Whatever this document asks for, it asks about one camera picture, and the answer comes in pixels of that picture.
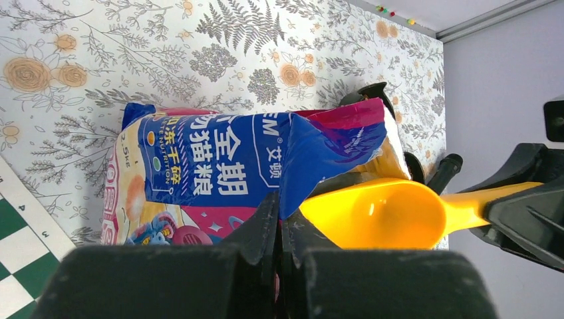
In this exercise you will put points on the green white chessboard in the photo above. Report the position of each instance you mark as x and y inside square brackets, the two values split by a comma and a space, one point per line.
[32, 246]

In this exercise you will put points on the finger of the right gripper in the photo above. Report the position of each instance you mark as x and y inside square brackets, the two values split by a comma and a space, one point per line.
[528, 224]
[529, 165]

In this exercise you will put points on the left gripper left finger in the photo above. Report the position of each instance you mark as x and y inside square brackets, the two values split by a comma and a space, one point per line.
[232, 279]

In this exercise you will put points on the black marker orange tip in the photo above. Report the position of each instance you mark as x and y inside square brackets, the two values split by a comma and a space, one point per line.
[448, 167]

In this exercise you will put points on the yellow plastic scoop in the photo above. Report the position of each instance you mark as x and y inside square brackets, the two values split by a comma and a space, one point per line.
[389, 213]

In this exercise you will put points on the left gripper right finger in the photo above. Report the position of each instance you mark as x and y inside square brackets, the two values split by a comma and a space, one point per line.
[320, 280]

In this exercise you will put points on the black pet bowl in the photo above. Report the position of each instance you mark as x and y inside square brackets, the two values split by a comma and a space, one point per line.
[414, 167]
[370, 91]

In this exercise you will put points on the floral table mat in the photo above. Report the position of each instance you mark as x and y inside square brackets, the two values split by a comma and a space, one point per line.
[68, 68]

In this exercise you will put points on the pink blue pet food bag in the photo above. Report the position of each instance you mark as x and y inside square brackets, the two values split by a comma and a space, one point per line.
[188, 176]

